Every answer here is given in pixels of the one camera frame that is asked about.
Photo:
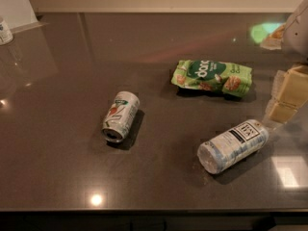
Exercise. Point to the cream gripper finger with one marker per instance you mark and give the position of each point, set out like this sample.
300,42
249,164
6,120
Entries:
291,87
278,112

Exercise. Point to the green snack bag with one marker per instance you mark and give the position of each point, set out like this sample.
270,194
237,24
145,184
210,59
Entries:
218,77

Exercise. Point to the silver 7up can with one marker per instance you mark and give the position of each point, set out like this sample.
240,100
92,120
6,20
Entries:
118,120

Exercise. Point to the clear plastic water bottle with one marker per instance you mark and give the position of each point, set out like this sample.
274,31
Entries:
223,151

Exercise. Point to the white container at left edge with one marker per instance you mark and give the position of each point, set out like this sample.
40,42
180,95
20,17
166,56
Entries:
6,35

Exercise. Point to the grey round gripper body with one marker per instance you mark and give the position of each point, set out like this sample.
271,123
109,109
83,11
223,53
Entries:
297,33

